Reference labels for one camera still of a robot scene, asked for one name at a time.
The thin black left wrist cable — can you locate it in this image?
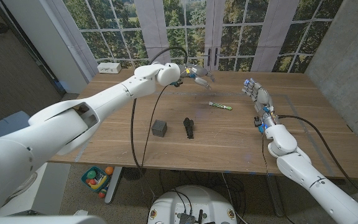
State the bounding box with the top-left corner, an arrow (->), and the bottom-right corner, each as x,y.
140,85 -> 168,167

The printed window forest backdrop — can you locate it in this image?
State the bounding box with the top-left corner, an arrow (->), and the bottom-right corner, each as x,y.
47,0 -> 344,74

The white box device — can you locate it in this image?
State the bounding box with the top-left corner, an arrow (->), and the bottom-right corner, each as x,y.
97,62 -> 122,75

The round black floor fan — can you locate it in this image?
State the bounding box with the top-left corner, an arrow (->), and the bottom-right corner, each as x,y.
122,167 -> 147,182

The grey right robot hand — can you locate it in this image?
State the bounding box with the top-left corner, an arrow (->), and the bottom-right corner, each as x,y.
241,77 -> 280,128

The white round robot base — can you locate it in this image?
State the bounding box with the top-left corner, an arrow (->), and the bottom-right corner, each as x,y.
147,185 -> 238,224

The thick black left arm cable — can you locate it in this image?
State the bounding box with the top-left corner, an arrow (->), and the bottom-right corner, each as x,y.
130,46 -> 189,175

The grey table leg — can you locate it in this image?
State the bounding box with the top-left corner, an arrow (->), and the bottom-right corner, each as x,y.
264,174 -> 285,218
104,166 -> 124,205

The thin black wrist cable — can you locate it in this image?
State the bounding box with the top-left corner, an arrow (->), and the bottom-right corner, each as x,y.
261,133 -> 269,177
140,85 -> 168,167

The white robot torso edge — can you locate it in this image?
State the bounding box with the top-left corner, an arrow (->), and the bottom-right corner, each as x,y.
0,215 -> 107,224

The green white marker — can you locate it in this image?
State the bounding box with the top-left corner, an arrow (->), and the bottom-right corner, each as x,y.
208,101 -> 233,111

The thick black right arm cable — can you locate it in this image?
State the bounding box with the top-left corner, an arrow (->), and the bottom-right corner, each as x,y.
277,114 -> 358,208

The teal basket of toys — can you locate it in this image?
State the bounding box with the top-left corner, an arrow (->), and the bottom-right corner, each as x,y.
81,166 -> 115,199

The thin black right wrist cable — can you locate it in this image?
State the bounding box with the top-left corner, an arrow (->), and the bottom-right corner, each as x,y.
261,133 -> 269,177

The dark grey cube block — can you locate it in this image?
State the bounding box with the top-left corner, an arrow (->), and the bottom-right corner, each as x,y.
151,119 -> 168,138

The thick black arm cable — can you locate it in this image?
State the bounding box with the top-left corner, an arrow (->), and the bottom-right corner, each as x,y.
277,114 -> 358,208
130,46 -> 189,175

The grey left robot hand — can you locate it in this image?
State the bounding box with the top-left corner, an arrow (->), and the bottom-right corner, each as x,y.
183,63 -> 216,91

